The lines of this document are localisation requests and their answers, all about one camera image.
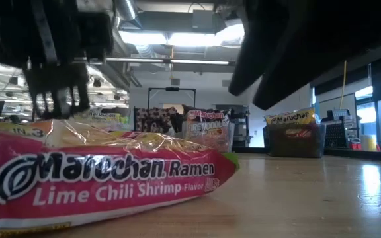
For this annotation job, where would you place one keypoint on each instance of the yellow container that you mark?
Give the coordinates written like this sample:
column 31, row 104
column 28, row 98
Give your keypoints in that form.
column 369, row 142

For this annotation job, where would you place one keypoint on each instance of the green lime chili ramen packet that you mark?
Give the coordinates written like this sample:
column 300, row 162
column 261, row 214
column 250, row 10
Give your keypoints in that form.
column 104, row 117
column 111, row 178

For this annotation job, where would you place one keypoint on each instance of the black perforated desk organizer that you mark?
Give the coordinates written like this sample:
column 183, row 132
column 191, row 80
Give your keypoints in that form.
column 336, row 135

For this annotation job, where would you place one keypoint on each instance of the black desk phone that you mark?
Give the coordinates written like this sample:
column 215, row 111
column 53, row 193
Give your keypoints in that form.
column 337, row 114

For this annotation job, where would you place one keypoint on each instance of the grey ceiling vent box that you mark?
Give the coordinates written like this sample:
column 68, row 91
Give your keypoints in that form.
column 203, row 20

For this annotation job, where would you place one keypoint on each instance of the blue Maruchan ramen packet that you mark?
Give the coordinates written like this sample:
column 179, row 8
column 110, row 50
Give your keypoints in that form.
column 291, row 117

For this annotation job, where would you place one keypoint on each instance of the dark grey plastic bin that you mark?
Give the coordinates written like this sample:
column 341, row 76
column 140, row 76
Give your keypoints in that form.
column 296, row 145

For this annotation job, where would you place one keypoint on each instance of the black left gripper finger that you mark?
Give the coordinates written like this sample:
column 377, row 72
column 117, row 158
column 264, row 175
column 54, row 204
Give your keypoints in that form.
column 83, row 86
column 59, row 86

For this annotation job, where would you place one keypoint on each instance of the black camera stand arch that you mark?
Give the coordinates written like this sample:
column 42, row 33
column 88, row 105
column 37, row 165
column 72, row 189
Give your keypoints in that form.
column 172, row 88

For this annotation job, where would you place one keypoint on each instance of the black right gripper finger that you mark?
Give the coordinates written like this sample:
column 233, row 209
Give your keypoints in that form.
column 263, row 43
column 293, row 66

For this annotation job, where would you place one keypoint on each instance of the black ceiling spotlight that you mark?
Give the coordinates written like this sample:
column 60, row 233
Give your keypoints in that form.
column 97, row 82

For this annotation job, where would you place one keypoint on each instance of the white partition panel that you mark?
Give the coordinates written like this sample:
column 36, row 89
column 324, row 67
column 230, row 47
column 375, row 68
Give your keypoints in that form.
column 332, row 102

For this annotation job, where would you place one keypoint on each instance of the small red item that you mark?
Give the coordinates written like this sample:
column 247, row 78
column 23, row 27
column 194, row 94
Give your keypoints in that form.
column 355, row 145

